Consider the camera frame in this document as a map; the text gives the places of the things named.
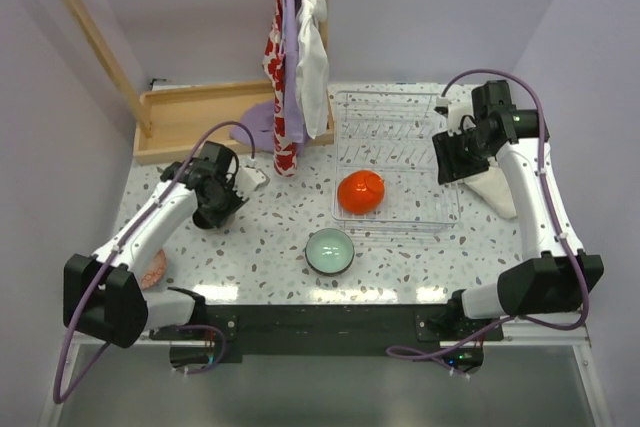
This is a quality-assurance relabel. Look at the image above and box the white hanging cloth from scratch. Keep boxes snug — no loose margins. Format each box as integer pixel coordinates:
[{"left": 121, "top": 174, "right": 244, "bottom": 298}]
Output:
[{"left": 296, "top": 0, "right": 329, "bottom": 139}]

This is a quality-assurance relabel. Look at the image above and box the black glazed tan bowl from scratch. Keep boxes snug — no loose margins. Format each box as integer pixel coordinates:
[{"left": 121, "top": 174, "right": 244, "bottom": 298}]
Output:
[{"left": 192, "top": 207, "right": 234, "bottom": 230}]

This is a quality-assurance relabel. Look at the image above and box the cream cloth on table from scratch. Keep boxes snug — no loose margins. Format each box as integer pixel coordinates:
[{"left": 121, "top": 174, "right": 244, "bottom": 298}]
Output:
[{"left": 463, "top": 159, "right": 517, "bottom": 220}]

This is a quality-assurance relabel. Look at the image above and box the orange plastic bowl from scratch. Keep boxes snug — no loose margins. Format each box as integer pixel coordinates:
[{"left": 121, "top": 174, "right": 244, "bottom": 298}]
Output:
[
  {"left": 356, "top": 170, "right": 385, "bottom": 206},
  {"left": 337, "top": 170, "right": 385, "bottom": 215}
]

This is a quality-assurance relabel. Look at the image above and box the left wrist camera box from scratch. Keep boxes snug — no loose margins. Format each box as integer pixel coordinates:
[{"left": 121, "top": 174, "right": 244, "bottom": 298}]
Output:
[{"left": 234, "top": 165, "right": 270, "bottom": 199}]

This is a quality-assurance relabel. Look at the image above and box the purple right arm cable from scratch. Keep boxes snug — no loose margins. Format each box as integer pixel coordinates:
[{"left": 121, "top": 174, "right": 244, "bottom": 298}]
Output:
[{"left": 387, "top": 68, "right": 591, "bottom": 363}]

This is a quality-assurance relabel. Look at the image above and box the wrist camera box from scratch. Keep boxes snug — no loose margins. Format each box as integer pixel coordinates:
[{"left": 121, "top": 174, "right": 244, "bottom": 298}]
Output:
[
  {"left": 234, "top": 165, "right": 270, "bottom": 199},
  {"left": 435, "top": 97, "right": 473, "bottom": 135}
]

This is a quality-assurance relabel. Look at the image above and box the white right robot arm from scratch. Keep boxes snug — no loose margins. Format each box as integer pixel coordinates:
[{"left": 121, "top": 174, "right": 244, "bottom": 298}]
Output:
[{"left": 432, "top": 73, "right": 604, "bottom": 329}]

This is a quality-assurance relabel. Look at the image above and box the red and white patterned cloth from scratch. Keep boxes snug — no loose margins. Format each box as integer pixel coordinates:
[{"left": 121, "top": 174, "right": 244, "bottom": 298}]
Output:
[{"left": 263, "top": 0, "right": 297, "bottom": 177}]

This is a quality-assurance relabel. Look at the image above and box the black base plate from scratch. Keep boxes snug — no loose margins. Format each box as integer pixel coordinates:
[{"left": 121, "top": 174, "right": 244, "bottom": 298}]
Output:
[{"left": 150, "top": 304, "right": 503, "bottom": 368}]

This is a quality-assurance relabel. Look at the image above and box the wooden tray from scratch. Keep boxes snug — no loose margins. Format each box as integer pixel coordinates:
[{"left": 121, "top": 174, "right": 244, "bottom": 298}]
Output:
[{"left": 132, "top": 80, "right": 336, "bottom": 166}]

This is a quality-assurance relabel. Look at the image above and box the red blue patterned bowl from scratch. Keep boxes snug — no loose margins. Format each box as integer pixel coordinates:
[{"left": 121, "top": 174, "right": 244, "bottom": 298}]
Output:
[{"left": 140, "top": 249, "right": 167, "bottom": 290}]

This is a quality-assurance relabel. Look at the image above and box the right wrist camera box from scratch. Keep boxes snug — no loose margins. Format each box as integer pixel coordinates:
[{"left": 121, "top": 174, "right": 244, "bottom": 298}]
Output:
[{"left": 435, "top": 97, "right": 473, "bottom": 135}]

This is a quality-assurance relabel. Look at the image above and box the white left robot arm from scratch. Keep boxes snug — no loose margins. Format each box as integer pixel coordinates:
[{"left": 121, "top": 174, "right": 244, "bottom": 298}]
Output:
[{"left": 63, "top": 142, "right": 267, "bottom": 348}]

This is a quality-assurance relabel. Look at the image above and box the green glazed ceramic bowl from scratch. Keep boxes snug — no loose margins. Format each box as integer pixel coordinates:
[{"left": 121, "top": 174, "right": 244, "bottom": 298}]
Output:
[{"left": 305, "top": 228, "right": 355, "bottom": 276}]

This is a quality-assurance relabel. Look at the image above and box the purple cloth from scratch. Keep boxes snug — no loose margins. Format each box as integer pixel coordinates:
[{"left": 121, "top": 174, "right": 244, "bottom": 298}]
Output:
[{"left": 230, "top": 0, "right": 306, "bottom": 157}]

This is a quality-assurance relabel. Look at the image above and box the white wire dish rack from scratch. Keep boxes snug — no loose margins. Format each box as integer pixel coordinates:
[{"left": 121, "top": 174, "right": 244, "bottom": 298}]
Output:
[{"left": 333, "top": 90, "right": 460, "bottom": 237}]

